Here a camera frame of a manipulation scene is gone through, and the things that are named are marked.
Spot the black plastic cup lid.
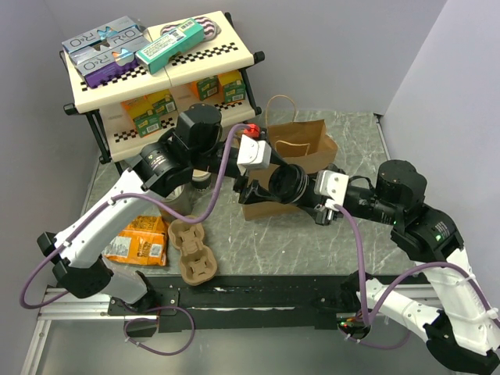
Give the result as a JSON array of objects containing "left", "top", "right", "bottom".
[{"left": 268, "top": 164, "right": 309, "bottom": 204}]

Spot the brown paper bag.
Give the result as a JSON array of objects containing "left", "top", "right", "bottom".
[{"left": 242, "top": 108, "right": 338, "bottom": 221}]

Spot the black white paper cup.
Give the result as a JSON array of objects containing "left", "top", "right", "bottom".
[{"left": 297, "top": 173, "right": 321, "bottom": 208}]

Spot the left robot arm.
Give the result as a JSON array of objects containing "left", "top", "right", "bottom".
[{"left": 37, "top": 103, "right": 286, "bottom": 314}]

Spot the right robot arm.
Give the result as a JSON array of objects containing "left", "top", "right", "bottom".
[{"left": 312, "top": 159, "right": 499, "bottom": 374}]

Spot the purple wavy round pack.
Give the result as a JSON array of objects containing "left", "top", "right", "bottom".
[{"left": 160, "top": 16, "right": 221, "bottom": 41}]

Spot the stacked paper cup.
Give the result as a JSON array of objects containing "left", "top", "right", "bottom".
[{"left": 191, "top": 170, "right": 212, "bottom": 191}]

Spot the cup of straws and napkins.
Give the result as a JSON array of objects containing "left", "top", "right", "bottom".
[{"left": 162, "top": 184, "right": 193, "bottom": 216}]

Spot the yellow green box right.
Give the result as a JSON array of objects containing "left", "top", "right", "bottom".
[{"left": 218, "top": 70, "right": 246, "bottom": 104}]

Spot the cardboard cup carrier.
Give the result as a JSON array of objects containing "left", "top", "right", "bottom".
[{"left": 168, "top": 220, "right": 218, "bottom": 286}]

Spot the orange green box right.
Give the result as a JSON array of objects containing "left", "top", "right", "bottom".
[{"left": 190, "top": 76, "right": 219, "bottom": 101}]

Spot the yellow green snack box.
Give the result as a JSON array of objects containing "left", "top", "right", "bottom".
[{"left": 134, "top": 89, "right": 177, "bottom": 138}]

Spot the orange snack bag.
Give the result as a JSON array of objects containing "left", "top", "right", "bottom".
[{"left": 102, "top": 216, "right": 168, "bottom": 266}]

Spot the orange green snack box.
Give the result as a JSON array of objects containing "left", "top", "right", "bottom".
[{"left": 120, "top": 96, "right": 154, "bottom": 120}]

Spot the cream three-tier shelf rack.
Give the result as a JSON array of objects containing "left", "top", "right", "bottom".
[{"left": 60, "top": 11, "right": 265, "bottom": 164}]

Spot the teal carton box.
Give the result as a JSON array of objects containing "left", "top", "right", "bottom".
[{"left": 135, "top": 19, "right": 204, "bottom": 74}]

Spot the purple RO box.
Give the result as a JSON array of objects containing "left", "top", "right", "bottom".
[{"left": 71, "top": 34, "right": 149, "bottom": 88}]

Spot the silver blue RO box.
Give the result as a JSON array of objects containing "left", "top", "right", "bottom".
[{"left": 62, "top": 16, "right": 146, "bottom": 53}]

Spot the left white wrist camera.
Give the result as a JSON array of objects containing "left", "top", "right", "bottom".
[{"left": 237, "top": 123, "right": 272, "bottom": 175}]

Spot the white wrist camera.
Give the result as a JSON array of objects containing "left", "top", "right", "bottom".
[
  {"left": 314, "top": 170, "right": 349, "bottom": 211},
  {"left": 237, "top": 123, "right": 272, "bottom": 175}
]

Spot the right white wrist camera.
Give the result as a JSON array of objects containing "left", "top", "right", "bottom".
[{"left": 314, "top": 170, "right": 349, "bottom": 211}]

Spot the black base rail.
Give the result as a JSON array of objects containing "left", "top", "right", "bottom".
[{"left": 38, "top": 273, "right": 430, "bottom": 334}]

